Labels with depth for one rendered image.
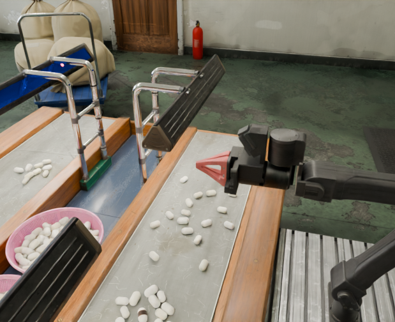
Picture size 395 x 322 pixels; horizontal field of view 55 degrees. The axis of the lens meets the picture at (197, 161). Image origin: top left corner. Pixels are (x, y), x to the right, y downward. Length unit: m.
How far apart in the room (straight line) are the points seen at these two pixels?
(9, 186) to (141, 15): 4.22
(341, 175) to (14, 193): 1.07
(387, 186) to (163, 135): 0.51
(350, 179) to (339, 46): 4.43
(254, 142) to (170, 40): 4.66
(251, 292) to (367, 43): 4.48
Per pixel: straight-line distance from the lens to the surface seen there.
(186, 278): 1.03
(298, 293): 1.13
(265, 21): 5.11
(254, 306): 0.96
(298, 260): 1.21
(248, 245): 1.09
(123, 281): 1.04
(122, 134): 1.74
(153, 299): 0.97
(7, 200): 1.42
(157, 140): 0.94
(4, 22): 6.71
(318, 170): 0.80
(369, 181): 0.81
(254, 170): 0.78
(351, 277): 0.97
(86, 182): 1.46
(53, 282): 0.62
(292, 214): 2.43
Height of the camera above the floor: 1.53
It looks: 32 degrees down
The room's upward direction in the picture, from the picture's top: straight up
